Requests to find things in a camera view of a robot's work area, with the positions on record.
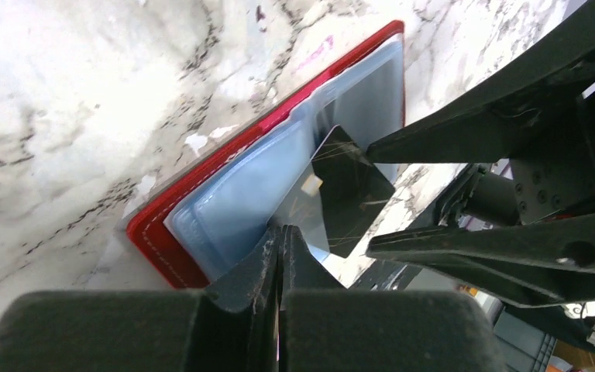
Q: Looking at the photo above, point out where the red leather card holder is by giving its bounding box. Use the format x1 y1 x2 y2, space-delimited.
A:
124 20 405 288

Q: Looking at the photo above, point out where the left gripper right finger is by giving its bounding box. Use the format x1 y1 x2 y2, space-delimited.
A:
277 226 506 371

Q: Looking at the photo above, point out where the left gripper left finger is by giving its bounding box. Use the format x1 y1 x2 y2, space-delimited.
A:
0 227 283 371

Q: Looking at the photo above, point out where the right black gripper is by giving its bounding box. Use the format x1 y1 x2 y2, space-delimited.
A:
366 1 595 308

